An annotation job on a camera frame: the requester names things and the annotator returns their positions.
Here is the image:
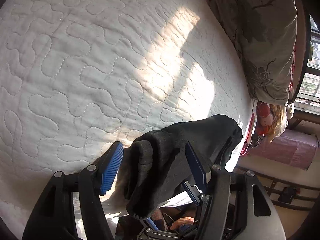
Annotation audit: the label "white quilted bed cover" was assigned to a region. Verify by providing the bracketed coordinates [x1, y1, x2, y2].
[1, 0, 252, 238]

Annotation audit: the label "stuffed toy in plastic bag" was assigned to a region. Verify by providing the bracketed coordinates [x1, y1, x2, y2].
[255, 101, 295, 143]

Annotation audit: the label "pink covered bench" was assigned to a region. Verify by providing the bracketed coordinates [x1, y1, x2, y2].
[248, 130, 319, 170]

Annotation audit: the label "black pants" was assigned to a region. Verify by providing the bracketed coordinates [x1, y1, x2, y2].
[123, 115, 242, 219]

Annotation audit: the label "beige floral pillow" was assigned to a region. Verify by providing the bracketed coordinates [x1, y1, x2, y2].
[210, 0, 297, 105]

